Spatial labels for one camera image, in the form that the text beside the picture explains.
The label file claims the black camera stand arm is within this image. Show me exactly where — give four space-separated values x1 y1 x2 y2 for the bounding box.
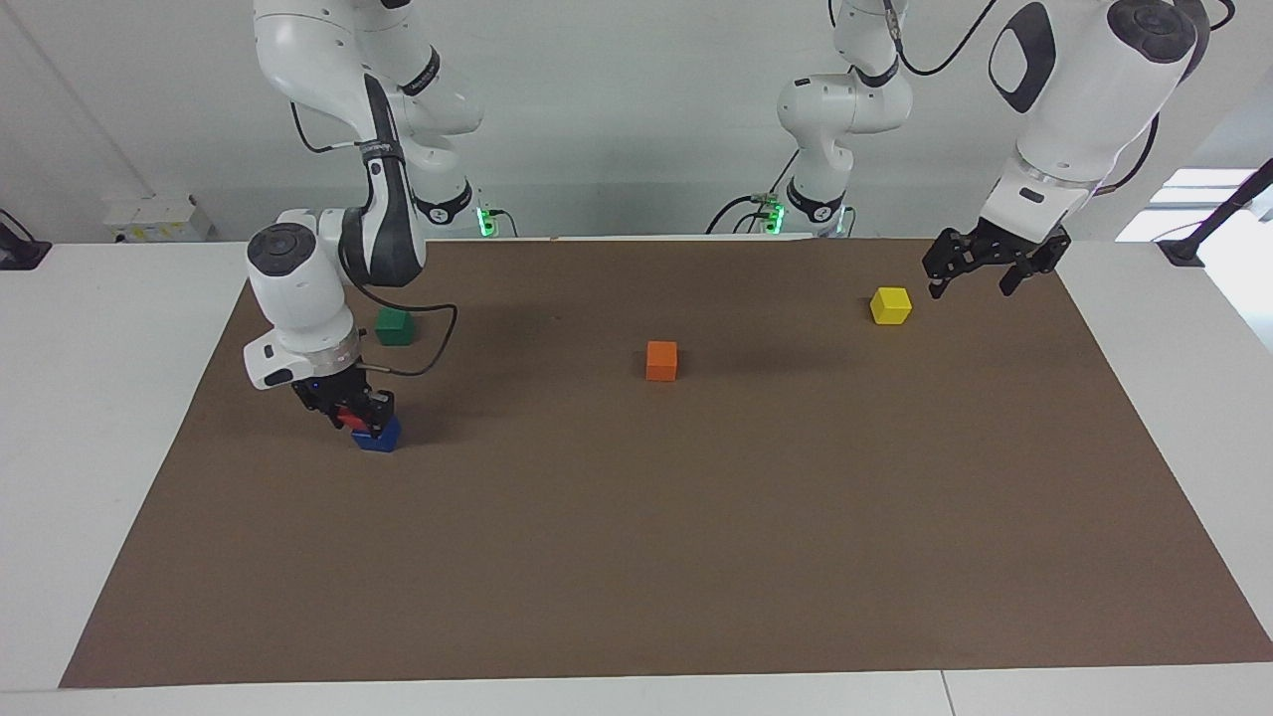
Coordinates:
1159 157 1273 268

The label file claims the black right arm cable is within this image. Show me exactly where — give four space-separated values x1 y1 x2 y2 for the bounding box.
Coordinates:
291 99 458 379

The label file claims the black arm base cable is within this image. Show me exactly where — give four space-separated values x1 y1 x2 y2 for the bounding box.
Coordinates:
706 149 802 237

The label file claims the blue wooden block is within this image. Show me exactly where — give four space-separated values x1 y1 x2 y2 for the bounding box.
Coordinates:
351 416 403 454

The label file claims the brown table mat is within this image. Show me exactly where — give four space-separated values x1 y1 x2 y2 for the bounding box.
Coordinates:
58 237 1273 689

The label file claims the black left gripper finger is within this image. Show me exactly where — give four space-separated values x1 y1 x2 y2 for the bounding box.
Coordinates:
1000 234 1072 297
923 231 981 299

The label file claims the black clamp mount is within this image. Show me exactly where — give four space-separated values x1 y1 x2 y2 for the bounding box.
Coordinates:
0 209 53 271

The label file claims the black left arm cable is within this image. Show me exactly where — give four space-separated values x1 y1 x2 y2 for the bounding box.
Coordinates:
880 0 1234 197

